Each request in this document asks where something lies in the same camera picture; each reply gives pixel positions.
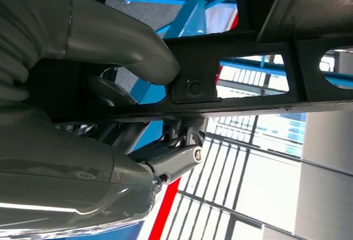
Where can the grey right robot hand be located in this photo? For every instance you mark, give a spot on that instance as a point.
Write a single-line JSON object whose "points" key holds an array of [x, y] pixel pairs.
{"points": [[69, 180]]}

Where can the blue metal shelf rack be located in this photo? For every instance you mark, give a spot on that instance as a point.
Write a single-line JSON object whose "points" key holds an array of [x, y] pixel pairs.
{"points": [[193, 15]]}

